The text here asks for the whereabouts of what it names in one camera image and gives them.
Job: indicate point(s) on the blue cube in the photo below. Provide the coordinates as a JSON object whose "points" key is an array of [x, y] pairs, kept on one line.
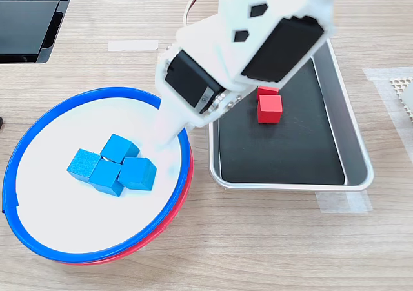
{"points": [[104, 178], [137, 174], [82, 166], [119, 147]]}

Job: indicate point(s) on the black tray mat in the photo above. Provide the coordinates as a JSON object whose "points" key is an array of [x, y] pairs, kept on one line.
{"points": [[274, 155]]}

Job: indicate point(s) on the red cube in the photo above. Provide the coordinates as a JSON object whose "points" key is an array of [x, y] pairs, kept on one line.
{"points": [[270, 108], [267, 91]]}

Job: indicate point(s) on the pale perforated plate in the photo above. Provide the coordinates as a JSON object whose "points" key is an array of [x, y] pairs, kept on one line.
{"points": [[407, 99]]}

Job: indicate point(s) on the small dark object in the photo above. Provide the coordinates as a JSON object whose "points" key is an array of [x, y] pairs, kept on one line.
{"points": [[1, 123]]}

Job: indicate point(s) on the clear tape strip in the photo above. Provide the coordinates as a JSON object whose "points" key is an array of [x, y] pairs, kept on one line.
{"points": [[132, 45], [380, 78], [342, 204]]}

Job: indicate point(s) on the steel tray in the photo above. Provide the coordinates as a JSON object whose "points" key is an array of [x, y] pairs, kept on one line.
{"points": [[355, 162]]}

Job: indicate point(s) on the white plate red rim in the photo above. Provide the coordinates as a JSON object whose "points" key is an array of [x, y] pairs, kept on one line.
{"points": [[90, 263]]}

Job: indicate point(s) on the white plate blue rim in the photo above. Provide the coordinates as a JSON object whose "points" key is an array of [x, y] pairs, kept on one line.
{"points": [[64, 213]]}

